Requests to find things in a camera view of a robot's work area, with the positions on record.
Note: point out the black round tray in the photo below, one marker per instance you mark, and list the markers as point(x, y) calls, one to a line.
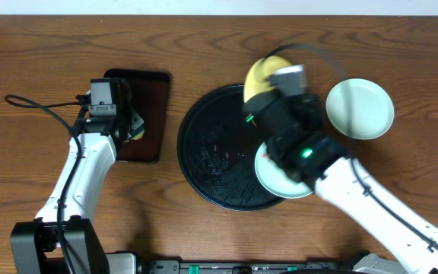
point(216, 149)

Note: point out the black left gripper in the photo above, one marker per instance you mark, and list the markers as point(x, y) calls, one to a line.
point(128, 124)

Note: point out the green yellow sponge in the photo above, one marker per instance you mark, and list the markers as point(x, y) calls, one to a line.
point(136, 134)

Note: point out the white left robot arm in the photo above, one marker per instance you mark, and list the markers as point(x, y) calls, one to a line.
point(61, 238)

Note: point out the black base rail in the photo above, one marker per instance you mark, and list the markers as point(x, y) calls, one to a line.
point(360, 263)

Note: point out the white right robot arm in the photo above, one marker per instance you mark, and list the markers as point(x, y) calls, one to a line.
point(335, 175)

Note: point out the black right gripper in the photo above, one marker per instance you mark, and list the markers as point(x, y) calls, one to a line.
point(316, 113)

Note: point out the light green plate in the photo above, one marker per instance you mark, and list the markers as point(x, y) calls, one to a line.
point(274, 179)
point(360, 109)

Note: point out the black rectangular tray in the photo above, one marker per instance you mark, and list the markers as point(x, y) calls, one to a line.
point(150, 96)

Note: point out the yellow plate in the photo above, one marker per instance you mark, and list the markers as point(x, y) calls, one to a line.
point(256, 79)

